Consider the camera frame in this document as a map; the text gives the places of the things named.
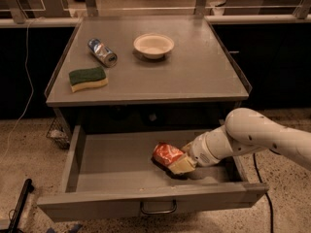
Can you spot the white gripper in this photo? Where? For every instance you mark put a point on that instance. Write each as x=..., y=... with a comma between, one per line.
x=199, y=151

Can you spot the red coke can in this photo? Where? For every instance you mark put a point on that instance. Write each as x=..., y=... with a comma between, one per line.
x=166, y=154

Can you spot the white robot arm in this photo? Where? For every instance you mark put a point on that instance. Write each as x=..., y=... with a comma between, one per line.
x=244, y=131

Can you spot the grey cabinet with top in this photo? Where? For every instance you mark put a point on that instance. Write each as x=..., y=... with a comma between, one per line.
x=197, y=70

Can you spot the open grey top drawer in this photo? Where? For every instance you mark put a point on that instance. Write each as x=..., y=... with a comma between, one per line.
x=109, y=175

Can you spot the blue silver soda can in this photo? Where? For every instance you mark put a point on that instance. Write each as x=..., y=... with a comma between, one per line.
x=107, y=57

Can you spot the white bowl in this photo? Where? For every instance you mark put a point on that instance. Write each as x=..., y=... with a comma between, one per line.
x=153, y=46

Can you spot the green yellow sponge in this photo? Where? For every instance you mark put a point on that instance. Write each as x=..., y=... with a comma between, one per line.
x=87, y=78

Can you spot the black bar on floor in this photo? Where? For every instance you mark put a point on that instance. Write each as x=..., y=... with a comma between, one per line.
x=14, y=221

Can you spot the grey counter ledge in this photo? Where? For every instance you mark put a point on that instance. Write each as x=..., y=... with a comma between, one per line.
x=74, y=21

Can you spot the metal drawer handle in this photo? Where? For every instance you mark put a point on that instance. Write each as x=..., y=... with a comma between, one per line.
x=151, y=208

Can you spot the wire basket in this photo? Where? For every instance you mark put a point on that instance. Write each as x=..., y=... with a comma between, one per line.
x=57, y=135

